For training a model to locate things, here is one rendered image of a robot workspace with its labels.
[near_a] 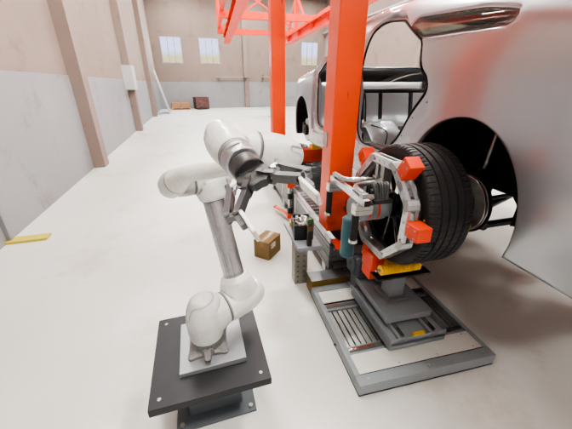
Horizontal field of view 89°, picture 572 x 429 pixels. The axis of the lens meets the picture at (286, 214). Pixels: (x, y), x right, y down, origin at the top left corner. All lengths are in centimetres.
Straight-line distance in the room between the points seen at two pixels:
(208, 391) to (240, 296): 40
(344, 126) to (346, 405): 152
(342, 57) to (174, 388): 181
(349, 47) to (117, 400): 221
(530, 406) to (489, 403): 19
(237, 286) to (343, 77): 127
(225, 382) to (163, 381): 27
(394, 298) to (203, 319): 118
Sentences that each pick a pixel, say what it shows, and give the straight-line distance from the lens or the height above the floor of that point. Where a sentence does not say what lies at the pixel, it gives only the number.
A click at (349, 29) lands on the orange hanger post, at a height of 173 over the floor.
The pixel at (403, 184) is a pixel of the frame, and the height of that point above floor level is 104.
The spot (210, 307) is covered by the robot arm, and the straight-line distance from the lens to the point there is 135.
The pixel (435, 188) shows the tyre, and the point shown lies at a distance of 146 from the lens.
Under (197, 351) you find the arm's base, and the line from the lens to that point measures 151.
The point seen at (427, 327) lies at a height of 17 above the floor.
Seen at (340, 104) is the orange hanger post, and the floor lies 135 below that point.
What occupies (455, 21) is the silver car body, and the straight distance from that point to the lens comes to 200.
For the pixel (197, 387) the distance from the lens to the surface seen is 146.
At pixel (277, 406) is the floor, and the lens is 173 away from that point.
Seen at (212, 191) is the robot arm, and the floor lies 104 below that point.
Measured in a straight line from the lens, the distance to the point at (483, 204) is 180.
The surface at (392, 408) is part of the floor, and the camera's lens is 180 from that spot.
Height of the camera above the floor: 146
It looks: 24 degrees down
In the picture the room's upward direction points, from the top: straight up
